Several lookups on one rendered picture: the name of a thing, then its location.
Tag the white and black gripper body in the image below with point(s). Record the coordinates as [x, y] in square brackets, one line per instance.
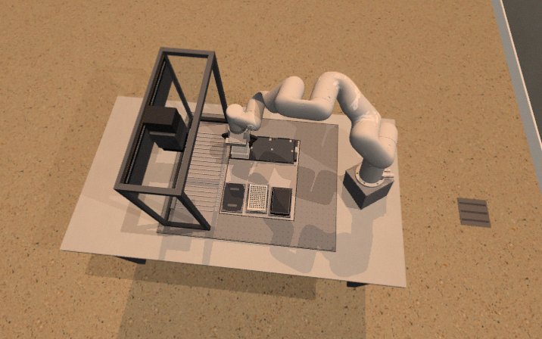
[246, 134]

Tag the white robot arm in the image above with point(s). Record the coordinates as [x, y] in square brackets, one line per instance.
[375, 141]

